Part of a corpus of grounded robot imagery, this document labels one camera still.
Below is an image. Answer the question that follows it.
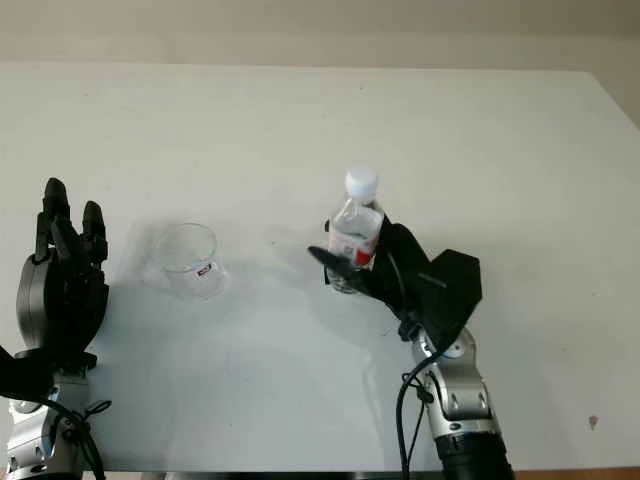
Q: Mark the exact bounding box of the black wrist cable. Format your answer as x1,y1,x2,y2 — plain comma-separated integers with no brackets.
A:
47,394,114,480
395,344,449,475

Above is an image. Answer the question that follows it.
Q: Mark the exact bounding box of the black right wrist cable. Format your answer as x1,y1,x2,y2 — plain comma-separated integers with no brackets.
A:
395,344,449,475

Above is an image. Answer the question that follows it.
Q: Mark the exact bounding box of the clear plastic water bottle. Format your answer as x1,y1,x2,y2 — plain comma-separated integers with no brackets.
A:
321,168,386,296

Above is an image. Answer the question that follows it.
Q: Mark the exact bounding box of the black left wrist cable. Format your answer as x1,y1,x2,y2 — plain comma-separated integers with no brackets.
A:
47,394,114,480

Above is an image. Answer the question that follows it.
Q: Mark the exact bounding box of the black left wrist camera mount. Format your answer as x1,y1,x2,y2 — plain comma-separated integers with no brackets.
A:
0,343,99,402

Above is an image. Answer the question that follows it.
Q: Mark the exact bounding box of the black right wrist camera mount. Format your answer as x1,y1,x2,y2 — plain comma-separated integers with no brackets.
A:
398,247,484,352

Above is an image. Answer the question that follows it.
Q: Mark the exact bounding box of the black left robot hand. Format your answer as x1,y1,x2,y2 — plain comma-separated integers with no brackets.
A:
15,176,112,356

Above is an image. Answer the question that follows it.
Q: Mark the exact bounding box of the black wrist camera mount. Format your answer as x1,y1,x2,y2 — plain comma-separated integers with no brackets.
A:
0,343,99,402
398,247,484,352

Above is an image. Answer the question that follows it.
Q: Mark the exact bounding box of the clear glass cup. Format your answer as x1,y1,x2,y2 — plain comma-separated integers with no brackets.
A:
156,222,232,302

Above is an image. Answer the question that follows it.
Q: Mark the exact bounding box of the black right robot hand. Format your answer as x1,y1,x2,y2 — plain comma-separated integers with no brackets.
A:
307,215,432,324

